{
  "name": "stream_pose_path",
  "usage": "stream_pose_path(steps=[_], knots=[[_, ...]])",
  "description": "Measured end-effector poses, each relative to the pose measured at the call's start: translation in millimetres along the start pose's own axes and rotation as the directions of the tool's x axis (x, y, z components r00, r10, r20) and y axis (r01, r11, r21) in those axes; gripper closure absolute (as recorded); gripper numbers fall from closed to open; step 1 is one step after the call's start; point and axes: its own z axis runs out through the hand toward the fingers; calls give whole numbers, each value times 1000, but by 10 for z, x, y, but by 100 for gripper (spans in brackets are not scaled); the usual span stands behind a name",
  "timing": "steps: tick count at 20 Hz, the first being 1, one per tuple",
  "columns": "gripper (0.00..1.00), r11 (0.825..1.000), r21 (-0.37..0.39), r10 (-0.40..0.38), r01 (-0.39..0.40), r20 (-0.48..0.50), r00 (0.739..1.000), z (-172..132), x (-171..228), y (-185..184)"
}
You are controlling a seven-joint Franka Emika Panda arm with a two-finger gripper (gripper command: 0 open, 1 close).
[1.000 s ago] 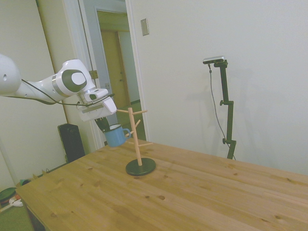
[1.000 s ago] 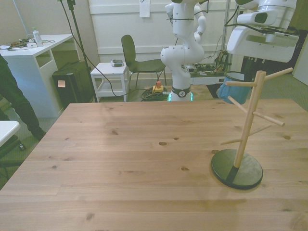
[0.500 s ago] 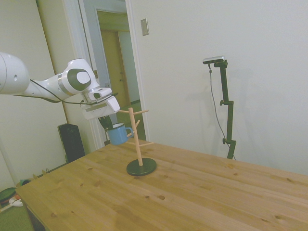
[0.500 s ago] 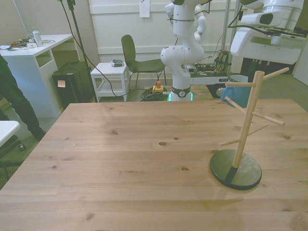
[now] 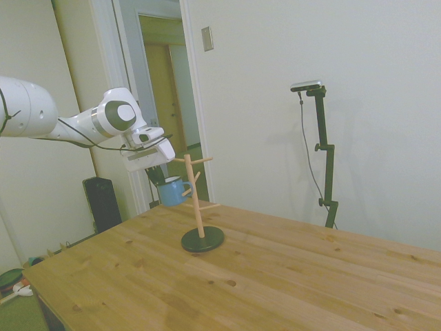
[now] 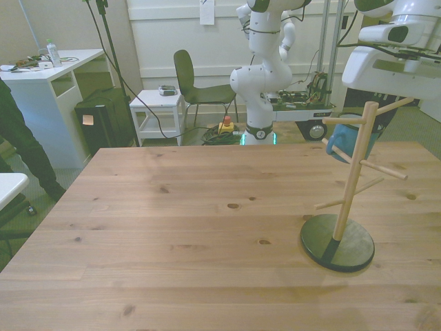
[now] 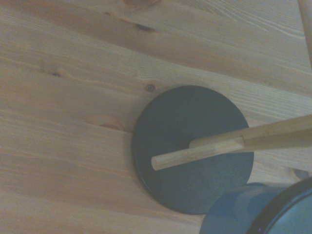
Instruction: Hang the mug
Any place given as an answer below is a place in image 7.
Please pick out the wooden mug tree black base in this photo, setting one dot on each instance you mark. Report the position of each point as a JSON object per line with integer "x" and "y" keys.
{"x": 180, "y": 117}

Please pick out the blue enamel mug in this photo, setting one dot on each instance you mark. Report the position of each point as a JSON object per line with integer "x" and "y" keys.
{"x": 243, "y": 209}

